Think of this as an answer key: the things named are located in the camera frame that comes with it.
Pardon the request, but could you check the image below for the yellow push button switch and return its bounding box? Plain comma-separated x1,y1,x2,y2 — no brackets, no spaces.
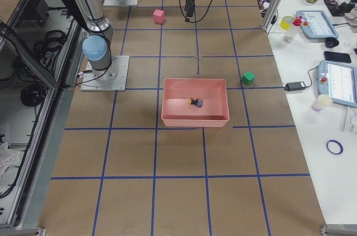
188,98,203,108

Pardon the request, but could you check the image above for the pink cube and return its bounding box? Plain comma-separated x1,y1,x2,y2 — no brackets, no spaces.
152,9,166,24

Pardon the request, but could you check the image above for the green cube near pendant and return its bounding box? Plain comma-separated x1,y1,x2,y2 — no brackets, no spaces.
241,71,255,85

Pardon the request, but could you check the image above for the yellow tape roll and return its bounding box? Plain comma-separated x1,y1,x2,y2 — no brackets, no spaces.
280,16,294,31

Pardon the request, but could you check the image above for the clear squeeze bottle red cap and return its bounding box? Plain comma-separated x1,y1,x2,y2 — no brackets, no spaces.
283,16,303,43

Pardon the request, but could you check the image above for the pink plastic bin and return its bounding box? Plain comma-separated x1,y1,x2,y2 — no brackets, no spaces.
161,78,230,128

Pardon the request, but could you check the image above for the teach pendant upper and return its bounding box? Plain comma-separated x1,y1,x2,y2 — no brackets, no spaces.
296,10,339,39

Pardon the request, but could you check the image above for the teach pendant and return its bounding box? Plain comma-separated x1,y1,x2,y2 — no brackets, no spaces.
317,60,356,108
296,10,339,39

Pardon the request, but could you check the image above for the black power adapter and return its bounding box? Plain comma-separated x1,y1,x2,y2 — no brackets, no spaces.
284,81,307,91

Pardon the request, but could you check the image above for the black round object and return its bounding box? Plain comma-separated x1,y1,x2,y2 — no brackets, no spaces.
325,37,339,49

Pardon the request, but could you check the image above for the black smartphone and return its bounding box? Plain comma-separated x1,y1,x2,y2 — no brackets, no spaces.
324,51,351,64

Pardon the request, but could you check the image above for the white paper cup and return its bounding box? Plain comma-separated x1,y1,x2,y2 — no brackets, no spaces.
311,94,333,112

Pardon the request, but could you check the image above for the teach pendant lower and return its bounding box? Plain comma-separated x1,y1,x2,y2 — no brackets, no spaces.
317,60,356,108

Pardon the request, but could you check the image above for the blue tape ring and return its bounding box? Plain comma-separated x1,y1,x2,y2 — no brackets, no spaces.
326,139,344,156

